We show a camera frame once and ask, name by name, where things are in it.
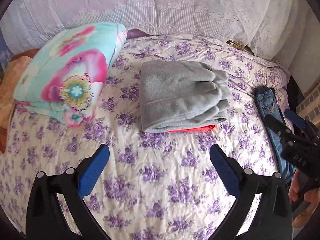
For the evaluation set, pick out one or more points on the white lace headboard cover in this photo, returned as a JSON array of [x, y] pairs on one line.
[[272, 29]]

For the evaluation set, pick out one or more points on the purple floral bed sheet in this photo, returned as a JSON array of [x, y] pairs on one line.
[[155, 186]]

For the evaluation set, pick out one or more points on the beige checkered curtain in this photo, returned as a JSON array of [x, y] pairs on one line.
[[309, 108]]

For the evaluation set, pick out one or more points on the floral folded quilt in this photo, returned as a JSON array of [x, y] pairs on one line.
[[66, 76]]

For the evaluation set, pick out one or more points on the brown orange pillow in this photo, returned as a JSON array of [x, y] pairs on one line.
[[12, 74]]

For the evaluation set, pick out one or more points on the grey sweatpants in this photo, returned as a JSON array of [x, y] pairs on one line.
[[179, 95]]

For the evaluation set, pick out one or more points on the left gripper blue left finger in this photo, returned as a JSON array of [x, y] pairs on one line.
[[76, 183]]

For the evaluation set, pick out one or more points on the blue denim jeans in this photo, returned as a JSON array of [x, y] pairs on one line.
[[266, 104]]

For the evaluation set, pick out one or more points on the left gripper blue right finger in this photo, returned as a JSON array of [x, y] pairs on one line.
[[238, 184]]

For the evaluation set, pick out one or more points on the red folded sports garment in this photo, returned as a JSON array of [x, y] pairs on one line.
[[192, 129]]

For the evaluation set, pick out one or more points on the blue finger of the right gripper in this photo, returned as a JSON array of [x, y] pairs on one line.
[[295, 119]]

